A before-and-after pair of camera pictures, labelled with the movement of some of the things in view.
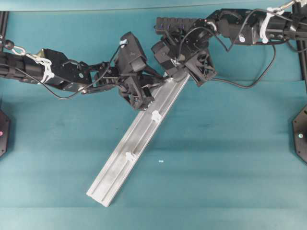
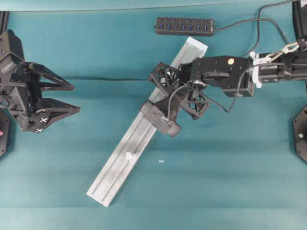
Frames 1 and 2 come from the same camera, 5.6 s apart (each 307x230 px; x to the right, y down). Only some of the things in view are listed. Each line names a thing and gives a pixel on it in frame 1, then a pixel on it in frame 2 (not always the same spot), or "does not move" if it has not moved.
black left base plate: (5, 133) does not move
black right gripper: (198, 68) to (177, 82)
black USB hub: (174, 25) does not move
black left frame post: (4, 19) does not move
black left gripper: (137, 88) to (20, 94)
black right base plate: (299, 131) does not move
